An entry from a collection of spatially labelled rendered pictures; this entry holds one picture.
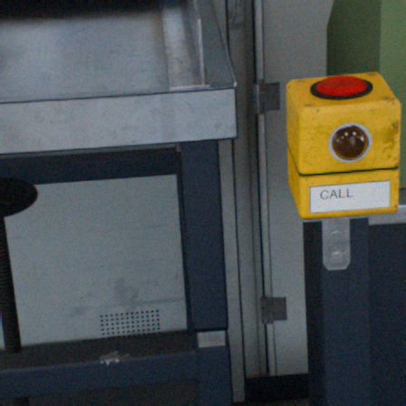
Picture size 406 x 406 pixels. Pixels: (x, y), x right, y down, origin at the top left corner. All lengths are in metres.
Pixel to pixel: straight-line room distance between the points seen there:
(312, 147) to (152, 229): 1.05
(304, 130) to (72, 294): 1.14
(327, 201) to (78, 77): 0.36
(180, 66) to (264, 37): 0.63
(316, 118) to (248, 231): 1.06
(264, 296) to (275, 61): 0.43
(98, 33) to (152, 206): 0.63
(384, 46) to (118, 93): 0.26
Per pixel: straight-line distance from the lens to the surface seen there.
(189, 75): 1.14
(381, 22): 1.04
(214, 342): 1.26
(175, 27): 1.31
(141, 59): 1.21
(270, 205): 1.89
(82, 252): 1.94
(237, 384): 2.09
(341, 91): 0.90
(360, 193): 0.91
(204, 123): 1.12
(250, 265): 1.96
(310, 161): 0.90
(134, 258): 1.94
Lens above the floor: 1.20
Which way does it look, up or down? 24 degrees down
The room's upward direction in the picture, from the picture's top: 4 degrees counter-clockwise
